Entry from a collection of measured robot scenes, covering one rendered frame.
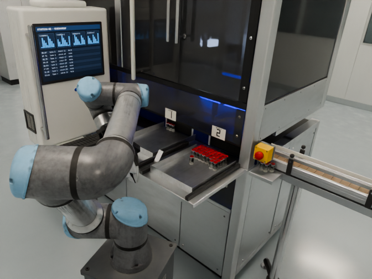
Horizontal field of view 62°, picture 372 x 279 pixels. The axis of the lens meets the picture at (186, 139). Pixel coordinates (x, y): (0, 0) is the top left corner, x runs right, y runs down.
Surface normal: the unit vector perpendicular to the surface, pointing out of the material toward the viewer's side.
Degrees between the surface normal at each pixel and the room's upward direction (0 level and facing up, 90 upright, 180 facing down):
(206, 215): 90
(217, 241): 90
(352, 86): 90
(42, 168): 49
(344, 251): 0
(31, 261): 0
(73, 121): 90
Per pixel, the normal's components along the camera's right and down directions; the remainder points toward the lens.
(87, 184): 0.24, 0.25
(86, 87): 0.06, -0.23
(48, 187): 0.03, 0.44
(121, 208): 0.18, -0.89
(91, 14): 0.74, 0.33
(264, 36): -0.66, 0.29
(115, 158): 0.68, -0.39
